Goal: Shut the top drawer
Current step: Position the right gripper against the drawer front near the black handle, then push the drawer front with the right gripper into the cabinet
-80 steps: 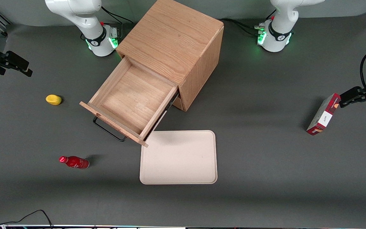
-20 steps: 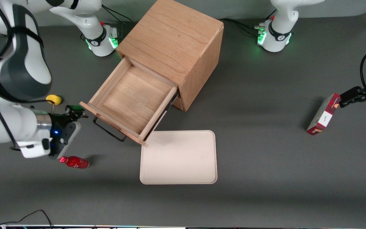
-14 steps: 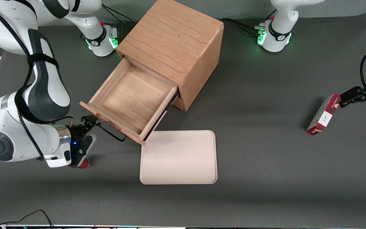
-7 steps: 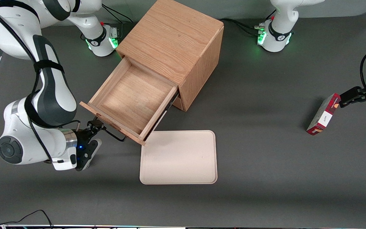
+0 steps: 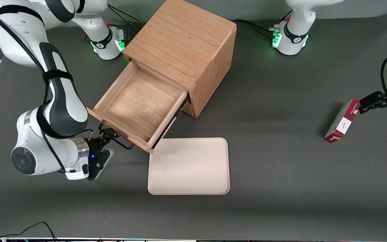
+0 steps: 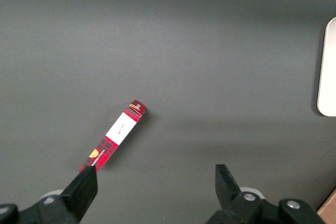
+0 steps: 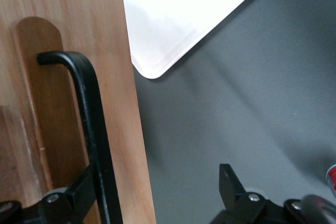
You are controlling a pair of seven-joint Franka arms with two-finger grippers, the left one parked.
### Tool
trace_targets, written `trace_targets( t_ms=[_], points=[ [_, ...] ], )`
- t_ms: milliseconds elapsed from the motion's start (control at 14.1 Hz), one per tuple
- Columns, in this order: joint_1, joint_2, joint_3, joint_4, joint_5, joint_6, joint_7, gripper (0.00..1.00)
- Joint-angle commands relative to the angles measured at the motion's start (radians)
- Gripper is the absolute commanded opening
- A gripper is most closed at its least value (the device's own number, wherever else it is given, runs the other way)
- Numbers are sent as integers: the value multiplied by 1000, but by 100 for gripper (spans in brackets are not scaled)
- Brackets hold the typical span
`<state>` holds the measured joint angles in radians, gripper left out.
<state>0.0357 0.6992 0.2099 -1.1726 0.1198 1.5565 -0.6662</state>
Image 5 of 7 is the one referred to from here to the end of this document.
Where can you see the wooden drawer cabinet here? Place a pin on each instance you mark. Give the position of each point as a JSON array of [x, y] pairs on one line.
[[180, 40]]

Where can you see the red and white carton box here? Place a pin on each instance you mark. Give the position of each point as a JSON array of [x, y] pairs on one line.
[[343, 121]]

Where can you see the beige rectangular tray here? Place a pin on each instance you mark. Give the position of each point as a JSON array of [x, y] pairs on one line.
[[190, 168]]

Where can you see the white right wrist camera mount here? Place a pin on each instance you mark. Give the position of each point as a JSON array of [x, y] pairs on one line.
[[76, 173]]

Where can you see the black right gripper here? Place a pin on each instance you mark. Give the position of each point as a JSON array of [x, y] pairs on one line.
[[94, 145]]

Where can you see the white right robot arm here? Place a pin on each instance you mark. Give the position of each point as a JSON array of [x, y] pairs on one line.
[[62, 101]]

